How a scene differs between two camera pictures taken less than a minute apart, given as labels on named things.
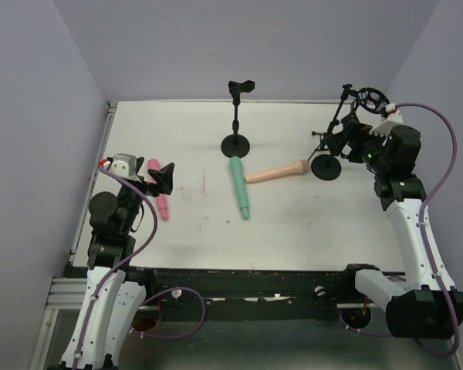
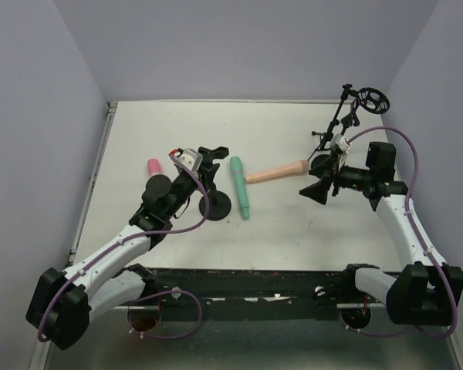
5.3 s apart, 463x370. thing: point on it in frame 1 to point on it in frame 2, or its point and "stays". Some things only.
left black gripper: (150, 185) to (207, 169)
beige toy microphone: (301, 166) stays
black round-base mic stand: (235, 145) to (220, 203)
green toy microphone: (237, 172) stays
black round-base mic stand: (326, 167) stays
